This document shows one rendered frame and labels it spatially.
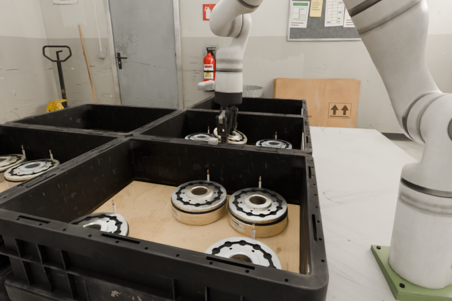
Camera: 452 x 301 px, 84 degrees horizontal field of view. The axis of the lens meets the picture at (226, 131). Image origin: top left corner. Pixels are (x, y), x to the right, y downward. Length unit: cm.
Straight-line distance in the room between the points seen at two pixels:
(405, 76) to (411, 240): 28
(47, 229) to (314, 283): 27
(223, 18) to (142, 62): 338
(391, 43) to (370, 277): 43
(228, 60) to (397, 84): 36
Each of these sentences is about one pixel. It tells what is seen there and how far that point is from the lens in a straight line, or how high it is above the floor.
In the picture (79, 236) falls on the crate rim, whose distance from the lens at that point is 32.
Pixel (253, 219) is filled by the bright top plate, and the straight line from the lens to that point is 42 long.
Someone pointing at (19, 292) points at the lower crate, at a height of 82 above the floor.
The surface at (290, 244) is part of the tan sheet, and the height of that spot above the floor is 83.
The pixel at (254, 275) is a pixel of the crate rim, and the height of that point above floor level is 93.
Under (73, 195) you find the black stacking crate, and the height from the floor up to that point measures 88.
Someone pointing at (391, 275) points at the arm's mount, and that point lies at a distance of 61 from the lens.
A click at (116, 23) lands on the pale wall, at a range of 417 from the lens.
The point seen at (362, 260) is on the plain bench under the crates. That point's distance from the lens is 65.
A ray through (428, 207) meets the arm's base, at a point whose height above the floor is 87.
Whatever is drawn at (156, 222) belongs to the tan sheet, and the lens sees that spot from 48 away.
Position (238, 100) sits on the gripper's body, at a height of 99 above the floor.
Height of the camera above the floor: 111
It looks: 17 degrees down
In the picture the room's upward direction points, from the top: straight up
